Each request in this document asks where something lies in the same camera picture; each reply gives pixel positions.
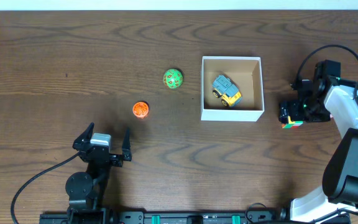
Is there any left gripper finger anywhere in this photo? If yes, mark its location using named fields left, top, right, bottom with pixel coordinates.
left=122, top=128, right=132, bottom=161
left=73, top=123, right=94, bottom=151

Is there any colourful puzzle cube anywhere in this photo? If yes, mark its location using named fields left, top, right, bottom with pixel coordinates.
left=282, top=116, right=303, bottom=129

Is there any orange patterned ball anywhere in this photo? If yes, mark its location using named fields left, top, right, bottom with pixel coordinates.
left=132, top=101, right=149, bottom=119

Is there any grey yellow toy truck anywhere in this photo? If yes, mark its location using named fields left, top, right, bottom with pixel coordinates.
left=212, top=75, right=242, bottom=108

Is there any green number ball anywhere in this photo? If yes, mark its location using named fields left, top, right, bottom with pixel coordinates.
left=163, top=68, right=183, bottom=89

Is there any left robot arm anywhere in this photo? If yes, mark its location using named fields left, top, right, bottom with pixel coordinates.
left=65, top=123, right=132, bottom=224

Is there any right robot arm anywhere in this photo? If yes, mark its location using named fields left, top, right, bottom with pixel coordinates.
left=278, top=60, right=358, bottom=223

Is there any white cardboard box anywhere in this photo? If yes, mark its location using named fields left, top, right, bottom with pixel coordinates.
left=201, top=56, right=265, bottom=122

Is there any left black cable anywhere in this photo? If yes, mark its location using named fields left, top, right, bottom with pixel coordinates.
left=10, top=151, right=81, bottom=224

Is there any black cable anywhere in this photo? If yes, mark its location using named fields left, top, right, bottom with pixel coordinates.
left=290, top=44, right=358, bottom=134
left=10, top=151, right=81, bottom=224

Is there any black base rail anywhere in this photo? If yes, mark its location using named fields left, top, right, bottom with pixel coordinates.
left=39, top=208, right=351, bottom=224

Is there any right black cable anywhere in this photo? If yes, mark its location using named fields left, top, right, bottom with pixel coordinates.
left=290, top=44, right=358, bottom=134

